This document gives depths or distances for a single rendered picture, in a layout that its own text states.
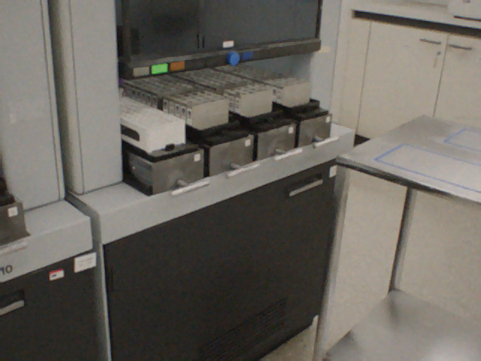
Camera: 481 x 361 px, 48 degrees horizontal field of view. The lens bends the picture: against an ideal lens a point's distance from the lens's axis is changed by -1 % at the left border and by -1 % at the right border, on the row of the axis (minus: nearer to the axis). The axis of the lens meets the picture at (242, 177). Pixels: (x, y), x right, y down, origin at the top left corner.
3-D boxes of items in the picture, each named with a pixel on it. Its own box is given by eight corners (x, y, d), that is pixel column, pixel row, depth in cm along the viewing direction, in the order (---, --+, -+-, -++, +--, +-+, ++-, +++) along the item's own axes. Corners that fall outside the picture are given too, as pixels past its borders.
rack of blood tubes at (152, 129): (78, 122, 131) (76, 98, 129) (113, 115, 138) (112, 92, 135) (148, 158, 112) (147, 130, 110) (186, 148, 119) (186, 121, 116)
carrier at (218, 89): (242, 101, 148) (243, 80, 145) (247, 104, 146) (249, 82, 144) (210, 109, 140) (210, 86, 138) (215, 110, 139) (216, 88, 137)
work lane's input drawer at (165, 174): (15, 116, 155) (11, 86, 152) (59, 107, 164) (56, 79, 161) (165, 204, 108) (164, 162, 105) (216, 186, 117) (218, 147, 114)
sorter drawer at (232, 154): (63, 107, 165) (61, 78, 162) (103, 100, 174) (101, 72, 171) (222, 184, 118) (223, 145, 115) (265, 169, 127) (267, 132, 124)
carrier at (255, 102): (266, 110, 142) (267, 87, 140) (272, 111, 141) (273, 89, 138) (234, 117, 135) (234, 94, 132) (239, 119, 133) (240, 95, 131)
